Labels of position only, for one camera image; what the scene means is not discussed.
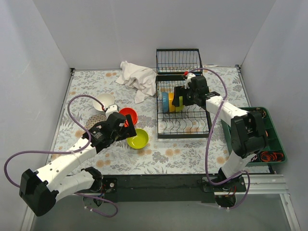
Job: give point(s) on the black wire basket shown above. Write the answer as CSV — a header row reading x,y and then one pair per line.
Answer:
x,y
177,61

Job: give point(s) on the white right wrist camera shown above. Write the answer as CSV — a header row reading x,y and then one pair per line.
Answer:
x,y
189,76

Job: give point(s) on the green compartment tray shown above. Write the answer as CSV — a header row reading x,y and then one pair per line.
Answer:
x,y
272,144

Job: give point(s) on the yellow orange bowl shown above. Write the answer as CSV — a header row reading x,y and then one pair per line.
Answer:
x,y
170,100

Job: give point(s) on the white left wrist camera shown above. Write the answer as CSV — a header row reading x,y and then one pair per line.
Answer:
x,y
112,106

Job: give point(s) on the crumpled white cloth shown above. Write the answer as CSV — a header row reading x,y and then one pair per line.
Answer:
x,y
139,77

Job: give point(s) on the dark patterned bowl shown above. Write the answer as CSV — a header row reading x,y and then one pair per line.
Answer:
x,y
93,120

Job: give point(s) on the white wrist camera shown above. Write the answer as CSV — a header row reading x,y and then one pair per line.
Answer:
x,y
112,106
189,76

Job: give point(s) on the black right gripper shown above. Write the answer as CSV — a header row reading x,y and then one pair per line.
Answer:
x,y
184,95

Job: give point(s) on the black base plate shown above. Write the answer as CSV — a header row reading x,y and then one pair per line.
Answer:
x,y
165,188

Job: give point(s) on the black wire dish rack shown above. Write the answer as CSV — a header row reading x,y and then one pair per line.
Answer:
x,y
191,122

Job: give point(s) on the white ceramic bowl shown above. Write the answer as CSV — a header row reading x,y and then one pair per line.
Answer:
x,y
101,110
105,98

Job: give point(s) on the lime green bowl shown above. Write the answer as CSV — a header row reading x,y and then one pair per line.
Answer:
x,y
179,109
140,140

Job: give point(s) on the blue bowl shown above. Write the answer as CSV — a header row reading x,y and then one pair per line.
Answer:
x,y
165,102

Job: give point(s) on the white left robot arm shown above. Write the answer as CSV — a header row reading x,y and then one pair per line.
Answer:
x,y
41,189

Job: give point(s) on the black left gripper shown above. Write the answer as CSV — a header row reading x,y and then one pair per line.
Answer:
x,y
125,127

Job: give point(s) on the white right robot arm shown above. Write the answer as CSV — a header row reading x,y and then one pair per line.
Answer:
x,y
225,111

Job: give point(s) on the floral table mat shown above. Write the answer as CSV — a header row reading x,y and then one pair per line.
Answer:
x,y
158,156

